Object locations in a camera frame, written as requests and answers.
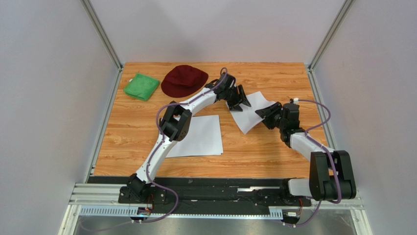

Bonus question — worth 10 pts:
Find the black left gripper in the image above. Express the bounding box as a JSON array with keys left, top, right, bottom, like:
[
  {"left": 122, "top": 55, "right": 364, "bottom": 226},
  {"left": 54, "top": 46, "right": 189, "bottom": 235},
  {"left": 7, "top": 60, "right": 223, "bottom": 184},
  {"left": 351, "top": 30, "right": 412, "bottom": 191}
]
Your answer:
[{"left": 223, "top": 85, "right": 252, "bottom": 113}]

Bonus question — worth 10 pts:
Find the white paper sheet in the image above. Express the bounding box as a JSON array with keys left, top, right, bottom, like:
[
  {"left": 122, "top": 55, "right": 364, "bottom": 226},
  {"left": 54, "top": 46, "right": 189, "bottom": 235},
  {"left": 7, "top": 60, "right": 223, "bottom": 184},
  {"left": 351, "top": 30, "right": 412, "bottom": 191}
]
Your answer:
[
  {"left": 231, "top": 91, "right": 276, "bottom": 134},
  {"left": 167, "top": 115, "right": 224, "bottom": 158}
]

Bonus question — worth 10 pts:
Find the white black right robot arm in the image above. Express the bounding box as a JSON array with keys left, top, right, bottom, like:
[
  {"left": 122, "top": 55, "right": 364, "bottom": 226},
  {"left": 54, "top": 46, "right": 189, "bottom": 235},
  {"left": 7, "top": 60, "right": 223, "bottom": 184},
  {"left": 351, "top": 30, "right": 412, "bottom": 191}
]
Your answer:
[{"left": 255, "top": 98, "right": 357, "bottom": 204}]

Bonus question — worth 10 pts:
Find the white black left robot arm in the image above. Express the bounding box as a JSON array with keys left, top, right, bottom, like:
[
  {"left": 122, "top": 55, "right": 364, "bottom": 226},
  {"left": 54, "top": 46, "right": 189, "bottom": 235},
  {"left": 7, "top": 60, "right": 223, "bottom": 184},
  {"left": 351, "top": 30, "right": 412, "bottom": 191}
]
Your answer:
[{"left": 127, "top": 72, "right": 251, "bottom": 202}]

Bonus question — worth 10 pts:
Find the dark red cap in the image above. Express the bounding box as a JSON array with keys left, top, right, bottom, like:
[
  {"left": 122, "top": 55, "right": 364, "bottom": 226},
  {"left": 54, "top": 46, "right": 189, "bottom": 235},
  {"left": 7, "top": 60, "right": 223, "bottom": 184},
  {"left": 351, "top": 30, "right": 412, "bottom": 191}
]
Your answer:
[{"left": 161, "top": 65, "right": 209, "bottom": 98}]

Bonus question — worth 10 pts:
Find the green folded cloth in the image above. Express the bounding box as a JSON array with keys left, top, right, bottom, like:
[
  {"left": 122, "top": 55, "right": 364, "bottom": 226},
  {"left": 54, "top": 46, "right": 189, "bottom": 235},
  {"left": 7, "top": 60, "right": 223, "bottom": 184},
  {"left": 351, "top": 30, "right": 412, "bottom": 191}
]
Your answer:
[{"left": 123, "top": 73, "right": 160, "bottom": 101}]

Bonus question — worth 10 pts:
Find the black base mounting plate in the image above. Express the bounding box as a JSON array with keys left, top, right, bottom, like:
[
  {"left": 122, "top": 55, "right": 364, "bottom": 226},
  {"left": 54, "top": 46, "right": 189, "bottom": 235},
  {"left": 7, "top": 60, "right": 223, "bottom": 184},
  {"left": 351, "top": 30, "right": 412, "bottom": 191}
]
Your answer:
[{"left": 87, "top": 176, "right": 313, "bottom": 217}]

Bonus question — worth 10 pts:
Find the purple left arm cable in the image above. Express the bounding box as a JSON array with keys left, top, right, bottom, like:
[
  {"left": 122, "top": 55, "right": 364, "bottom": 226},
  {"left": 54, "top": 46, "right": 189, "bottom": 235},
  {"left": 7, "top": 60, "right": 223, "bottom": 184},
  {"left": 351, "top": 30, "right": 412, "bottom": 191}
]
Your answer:
[{"left": 78, "top": 67, "right": 229, "bottom": 229}]

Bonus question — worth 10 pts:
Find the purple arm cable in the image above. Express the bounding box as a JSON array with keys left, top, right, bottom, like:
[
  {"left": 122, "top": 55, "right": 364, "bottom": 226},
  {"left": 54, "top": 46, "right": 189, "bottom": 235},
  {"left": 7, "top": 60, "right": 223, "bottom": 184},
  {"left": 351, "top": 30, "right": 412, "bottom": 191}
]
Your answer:
[
  {"left": 78, "top": 67, "right": 229, "bottom": 229},
  {"left": 281, "top": 98, "right": 343, "bottom": 228}
]

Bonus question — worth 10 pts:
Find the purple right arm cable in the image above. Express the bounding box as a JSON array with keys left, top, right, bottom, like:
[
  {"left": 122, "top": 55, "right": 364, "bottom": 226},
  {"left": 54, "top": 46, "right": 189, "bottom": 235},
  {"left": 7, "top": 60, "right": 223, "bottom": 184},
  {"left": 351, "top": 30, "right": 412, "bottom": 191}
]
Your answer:
[{"left": 281, "top": 98, "right": 343, "bottom": 228}]

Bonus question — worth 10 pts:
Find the aluminium frame rail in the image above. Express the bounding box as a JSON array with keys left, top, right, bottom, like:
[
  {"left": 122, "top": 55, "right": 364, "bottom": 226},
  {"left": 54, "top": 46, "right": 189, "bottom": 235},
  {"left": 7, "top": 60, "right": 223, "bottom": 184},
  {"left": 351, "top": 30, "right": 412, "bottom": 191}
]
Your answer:
[{"left": 60, "top": 177, "right": 372, "bottom": 235}]

